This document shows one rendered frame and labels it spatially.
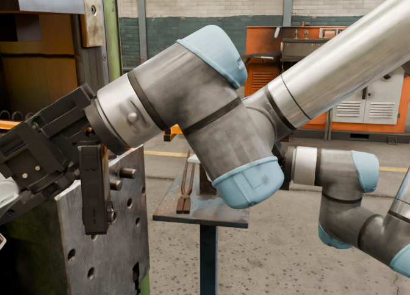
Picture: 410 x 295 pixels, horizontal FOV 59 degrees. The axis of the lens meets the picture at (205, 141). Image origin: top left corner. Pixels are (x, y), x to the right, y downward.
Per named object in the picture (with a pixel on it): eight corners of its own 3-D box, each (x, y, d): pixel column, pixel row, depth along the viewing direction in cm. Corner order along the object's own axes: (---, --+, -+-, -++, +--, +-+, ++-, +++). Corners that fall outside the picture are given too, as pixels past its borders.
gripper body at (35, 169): (5, 131, 43) (91, 78, 42) (51, 187, 45) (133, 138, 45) (-26, 152, 35) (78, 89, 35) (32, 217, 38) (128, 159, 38)
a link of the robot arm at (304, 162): (316, 155, 67) (317, 142, 74) (291, 152, 68) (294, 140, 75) (313, 192, 69) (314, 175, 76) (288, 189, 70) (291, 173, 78)
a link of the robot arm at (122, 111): (163, 121, 45) (165, 141, 37) (132, 140, 45) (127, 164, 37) (129, 69, 42) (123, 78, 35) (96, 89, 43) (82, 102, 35)
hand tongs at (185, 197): (188, 151, 171) (188, 149, 170) (196, 151, 171) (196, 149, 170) (176, 213, 114) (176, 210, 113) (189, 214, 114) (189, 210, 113)
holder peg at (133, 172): (138, 177, 97) (137, 167, 96) (133, 180, 95) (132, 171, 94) (124, 175, 98) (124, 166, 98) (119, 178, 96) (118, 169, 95)
